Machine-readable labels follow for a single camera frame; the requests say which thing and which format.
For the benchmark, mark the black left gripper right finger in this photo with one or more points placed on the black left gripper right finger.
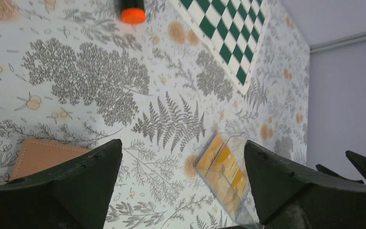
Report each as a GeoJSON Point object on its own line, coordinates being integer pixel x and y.
{"type": "Point", "coordinates": [288, 195]}

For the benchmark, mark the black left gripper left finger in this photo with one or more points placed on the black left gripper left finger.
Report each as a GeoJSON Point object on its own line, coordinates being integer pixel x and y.
{"type": "Point", "coordinates": [72, 195]}

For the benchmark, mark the tan leather card holder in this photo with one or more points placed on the tan leather card holder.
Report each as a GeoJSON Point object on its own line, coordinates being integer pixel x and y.
{"type": "Point", "coordinates": [37, 155]}

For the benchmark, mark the yellow credit cards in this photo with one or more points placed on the yellow credit cards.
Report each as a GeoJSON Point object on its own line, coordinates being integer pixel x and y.
{"type": "Point", "coordinates": [224, 170]}

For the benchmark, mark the clear acrylic card box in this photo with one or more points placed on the clear acrylic card box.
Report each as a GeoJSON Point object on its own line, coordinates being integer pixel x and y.
{"type": "Point", "coordinates": [224, 177]}

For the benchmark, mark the floral patterned table mat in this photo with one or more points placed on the floral patterned table mat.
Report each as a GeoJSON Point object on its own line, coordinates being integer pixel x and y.
{"type": "Point", "coordinates": [71, 72]}

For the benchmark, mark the green white checkerboard mat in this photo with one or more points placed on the green white checkerboard mat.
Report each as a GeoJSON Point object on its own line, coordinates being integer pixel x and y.
{"type": "Point", "coordinates": [233, 30]}

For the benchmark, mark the black marker orange cap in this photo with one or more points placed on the black marker orange cap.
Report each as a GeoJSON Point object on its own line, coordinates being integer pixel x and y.
{"type": "Point", "coordinates": [133, 11]}

